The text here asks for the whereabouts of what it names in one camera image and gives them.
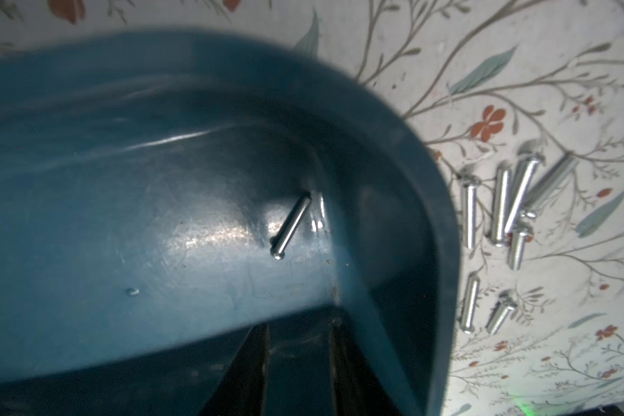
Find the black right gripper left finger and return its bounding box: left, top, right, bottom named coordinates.
left=199, top=324, right=269, bottom=416

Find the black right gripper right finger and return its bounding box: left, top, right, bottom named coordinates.
left=329, top=318, right=401, bottom=416

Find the silver screw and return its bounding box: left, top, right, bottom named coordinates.
left=459, top=175, right=481, bottom=250
left=270, top=193, right=312, bottom=260
left=459, top=273, right=480, bottom=334
left=520, top=153, right=580, bottom=219
left=508, top=222, right=532, bottom=270
left=486, top=296, right=518, bottom=336
left=490, top=164, right=511, bottom=247
left=504, top=153, right=545, bottom=234

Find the teal plastic tray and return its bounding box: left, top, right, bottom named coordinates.
left=0, top=31, right=460, bottom=415

